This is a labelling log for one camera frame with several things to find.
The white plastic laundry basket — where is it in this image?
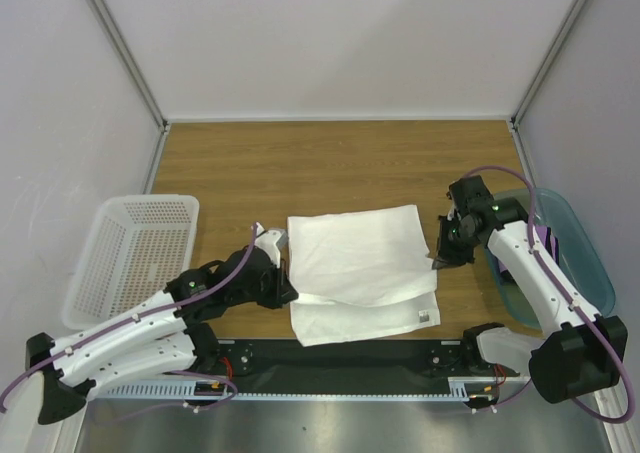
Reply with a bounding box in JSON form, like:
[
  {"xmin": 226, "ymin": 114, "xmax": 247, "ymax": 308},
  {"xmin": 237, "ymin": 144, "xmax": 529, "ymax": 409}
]
[{"xmin": 61, "ymin": 194, "xmax": 200, "ymax": 330}]

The aluminium frame rail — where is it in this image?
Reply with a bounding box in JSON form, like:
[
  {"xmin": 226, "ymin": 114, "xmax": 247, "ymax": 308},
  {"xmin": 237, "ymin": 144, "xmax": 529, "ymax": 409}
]
[{"xmin": 69, "ymin": 340, "xmax": 614, "ymax": 404}]

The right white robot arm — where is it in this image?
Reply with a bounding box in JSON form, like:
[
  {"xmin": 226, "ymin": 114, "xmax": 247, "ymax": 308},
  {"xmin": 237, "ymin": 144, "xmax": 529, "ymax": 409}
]
[{"xmin": 432, "ymin": 170, "xmax": 634, "ymax": 404}]

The purple towel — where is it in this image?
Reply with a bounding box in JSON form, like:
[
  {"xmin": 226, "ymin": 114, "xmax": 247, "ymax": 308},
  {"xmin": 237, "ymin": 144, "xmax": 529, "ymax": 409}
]
[{"xmin": 493, "ymin": 225, "xmax": 560, "ymax": 284}]

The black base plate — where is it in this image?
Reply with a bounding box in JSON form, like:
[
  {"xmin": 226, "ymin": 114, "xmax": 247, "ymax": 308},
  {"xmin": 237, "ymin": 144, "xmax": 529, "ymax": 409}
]
[{"xmin": 219, "ymin": 339, "xmax": 516, "ymax": 396}]

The white towel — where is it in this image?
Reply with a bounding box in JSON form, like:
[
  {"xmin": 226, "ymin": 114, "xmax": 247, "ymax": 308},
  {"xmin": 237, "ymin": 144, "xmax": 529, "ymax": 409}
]
[{"xmin": 287, "ymin": 204, "xmax": 441, "ymax": 347}]

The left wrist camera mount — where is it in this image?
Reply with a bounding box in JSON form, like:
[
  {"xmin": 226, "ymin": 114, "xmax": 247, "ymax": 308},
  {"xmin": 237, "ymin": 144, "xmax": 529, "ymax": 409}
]
[{"xmin": 254, "ymin": 225, "xmax": 288, "ymax": 267}]

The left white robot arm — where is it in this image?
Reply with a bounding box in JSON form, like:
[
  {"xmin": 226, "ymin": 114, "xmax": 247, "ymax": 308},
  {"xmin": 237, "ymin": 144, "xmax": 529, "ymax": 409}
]
[{"xmin": 26, "ymin": 248, "xmax": 299, "ymax": 425}]

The clear blue plastic tray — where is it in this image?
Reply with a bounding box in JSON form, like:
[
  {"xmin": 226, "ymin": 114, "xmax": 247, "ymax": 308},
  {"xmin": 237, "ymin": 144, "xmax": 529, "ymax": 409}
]
[{"xmin": 484, "ymin": 188, "xmax": 616, "ymax": 329}]

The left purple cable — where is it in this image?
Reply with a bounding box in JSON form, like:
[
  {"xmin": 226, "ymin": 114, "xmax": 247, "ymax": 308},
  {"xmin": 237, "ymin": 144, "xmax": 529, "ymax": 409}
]
[{"xmin": 0, "ymin": 222, "xmax": 266, "ymax": 422}]

